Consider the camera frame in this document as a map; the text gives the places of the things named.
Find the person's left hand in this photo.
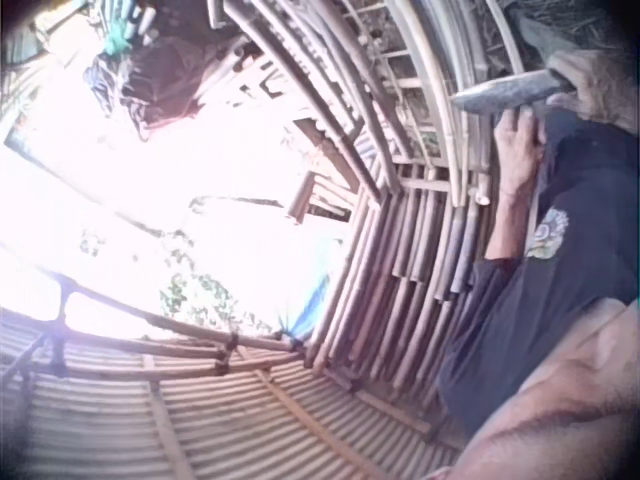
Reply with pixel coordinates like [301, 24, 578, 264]
[492, 106, 550, 199]

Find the person's right hand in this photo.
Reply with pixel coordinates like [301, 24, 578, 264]
[544, 48, 637, 131]

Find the thin curved bamboo strip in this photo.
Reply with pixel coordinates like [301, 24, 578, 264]
[485, 0, 526, 74]

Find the bundle of pale bamboo poles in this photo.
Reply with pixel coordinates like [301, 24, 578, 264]
[384, 0, 494, 207]

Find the blue tarp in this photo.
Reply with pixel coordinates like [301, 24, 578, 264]
[277, 237, 349, 344]

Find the dark red cloth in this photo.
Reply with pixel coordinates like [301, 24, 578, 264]
[118, 37, 214, 129]

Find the green leafy plant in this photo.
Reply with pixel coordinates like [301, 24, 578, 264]
[158, 269, 254, 334]

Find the green cloth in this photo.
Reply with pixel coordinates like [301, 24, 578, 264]
[101, 17, 135, 57]

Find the dark blue cloth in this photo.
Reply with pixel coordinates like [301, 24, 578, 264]
[83, 52, 151, 141]

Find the bamboo railing with black ties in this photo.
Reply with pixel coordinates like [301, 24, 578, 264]
[0, 269, 314, 386]

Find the bamboo slat floor panel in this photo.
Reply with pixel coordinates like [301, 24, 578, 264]
[0, 307, 464, 480]

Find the bamboo lattice frame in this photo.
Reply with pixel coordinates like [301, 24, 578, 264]
[207, 0, 451, 201]

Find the small bamboo frame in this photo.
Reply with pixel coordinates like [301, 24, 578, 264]
[285, 169, 362, 227]

